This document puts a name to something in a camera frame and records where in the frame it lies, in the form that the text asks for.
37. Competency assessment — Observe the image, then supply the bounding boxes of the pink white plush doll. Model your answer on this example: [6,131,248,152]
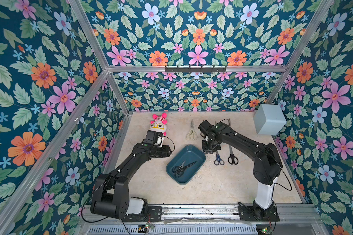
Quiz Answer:
[149,113,168,147]

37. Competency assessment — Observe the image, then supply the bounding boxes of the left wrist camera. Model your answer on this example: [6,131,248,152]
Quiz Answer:
[143,130,163,146]

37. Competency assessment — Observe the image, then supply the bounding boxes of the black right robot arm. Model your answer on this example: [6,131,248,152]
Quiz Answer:
[198,120,283,212]

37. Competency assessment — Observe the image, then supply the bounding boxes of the grey cube box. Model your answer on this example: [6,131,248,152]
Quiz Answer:
[253,104,287,136]

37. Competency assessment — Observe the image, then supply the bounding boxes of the thin black scissors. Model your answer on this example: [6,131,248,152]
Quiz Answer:
[172,161,197,178]

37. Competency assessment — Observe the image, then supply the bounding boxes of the black hook rail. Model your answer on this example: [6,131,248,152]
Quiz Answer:
[164,66,227,73]

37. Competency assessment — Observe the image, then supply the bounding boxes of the large black scissors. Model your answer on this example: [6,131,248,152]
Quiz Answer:
[227,146,239,165]

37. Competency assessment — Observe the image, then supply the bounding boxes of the teal plastic storage box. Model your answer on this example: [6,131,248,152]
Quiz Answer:
[166,145,206,185]

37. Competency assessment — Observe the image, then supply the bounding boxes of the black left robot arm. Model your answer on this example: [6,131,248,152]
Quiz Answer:
[90,131,172,220]

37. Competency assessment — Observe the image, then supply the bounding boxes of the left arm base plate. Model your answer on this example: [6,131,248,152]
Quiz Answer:
[128,206,162,222]

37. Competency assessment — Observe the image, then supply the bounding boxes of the blue grey scissors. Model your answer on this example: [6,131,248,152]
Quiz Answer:
[214,151,225,166]

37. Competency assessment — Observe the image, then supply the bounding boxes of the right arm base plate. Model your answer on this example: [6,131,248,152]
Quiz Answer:
[238,201,280,222]

